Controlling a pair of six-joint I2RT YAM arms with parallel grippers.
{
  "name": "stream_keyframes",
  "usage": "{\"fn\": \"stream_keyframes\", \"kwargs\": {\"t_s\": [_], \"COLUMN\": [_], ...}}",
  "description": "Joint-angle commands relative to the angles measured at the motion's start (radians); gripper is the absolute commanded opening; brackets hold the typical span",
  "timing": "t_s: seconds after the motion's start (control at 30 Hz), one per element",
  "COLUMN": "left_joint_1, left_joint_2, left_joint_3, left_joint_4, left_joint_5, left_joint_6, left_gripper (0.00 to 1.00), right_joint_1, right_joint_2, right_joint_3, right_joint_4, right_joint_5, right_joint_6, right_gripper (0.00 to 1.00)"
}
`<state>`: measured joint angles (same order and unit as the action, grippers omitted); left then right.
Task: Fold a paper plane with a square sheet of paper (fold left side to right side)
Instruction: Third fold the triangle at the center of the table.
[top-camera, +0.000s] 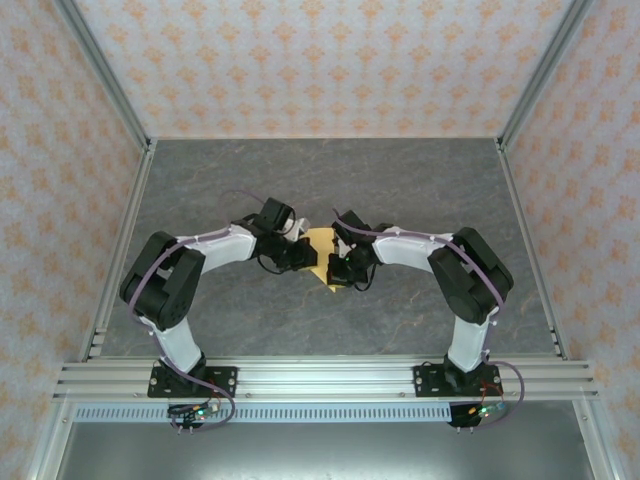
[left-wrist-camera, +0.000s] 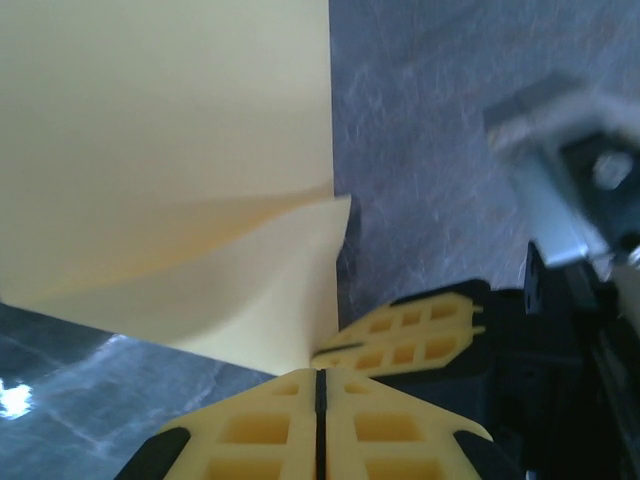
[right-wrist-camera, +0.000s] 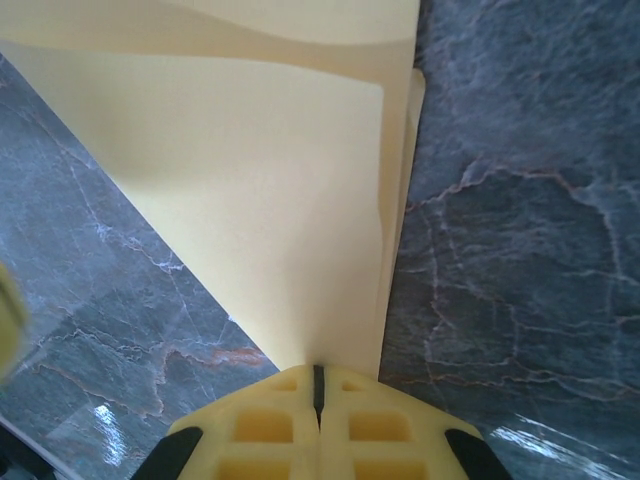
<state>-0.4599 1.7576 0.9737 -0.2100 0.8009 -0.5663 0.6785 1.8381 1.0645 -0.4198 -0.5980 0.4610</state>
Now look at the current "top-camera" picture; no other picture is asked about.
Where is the yellow paper sheet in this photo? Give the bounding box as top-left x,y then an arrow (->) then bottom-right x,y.
305,226 -> 351,294

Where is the grey metal sheet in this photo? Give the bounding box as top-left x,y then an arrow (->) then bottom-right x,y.
47,422 -> 599,480

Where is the small circuit board with LED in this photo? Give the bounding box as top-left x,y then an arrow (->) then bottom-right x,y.
167,401 -> 222,420
467,401 -> 507,420

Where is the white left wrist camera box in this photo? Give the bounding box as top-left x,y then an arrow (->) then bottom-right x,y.
284,215 -> 312,241

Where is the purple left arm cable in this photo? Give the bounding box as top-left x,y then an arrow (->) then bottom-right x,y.
127,188 -> 271,432

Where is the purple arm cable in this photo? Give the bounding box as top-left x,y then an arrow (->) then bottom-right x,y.
127,188 -> 271,432
332,209 -> 527,431

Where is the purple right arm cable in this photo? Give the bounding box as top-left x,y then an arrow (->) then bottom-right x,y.
332,209 -> 527,431

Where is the aluminium mounting rail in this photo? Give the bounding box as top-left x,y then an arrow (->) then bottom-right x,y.
53,357 -> 600,402

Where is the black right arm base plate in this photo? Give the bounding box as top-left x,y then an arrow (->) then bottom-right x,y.
413,363 -> 503,400

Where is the slotted grey cable duct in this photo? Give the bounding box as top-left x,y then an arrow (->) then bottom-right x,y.
73,405 -> 571,424

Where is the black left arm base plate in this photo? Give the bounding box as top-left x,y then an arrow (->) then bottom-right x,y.
147,366 -> 239,400

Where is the aluminium table side rail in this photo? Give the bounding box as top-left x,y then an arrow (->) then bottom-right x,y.
77,139 -> 159,362
494,139 -> 570,362

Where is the aluminium frame post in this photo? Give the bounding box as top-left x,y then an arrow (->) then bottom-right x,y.
52,0 -> 154,151
497,0 -> 596,151

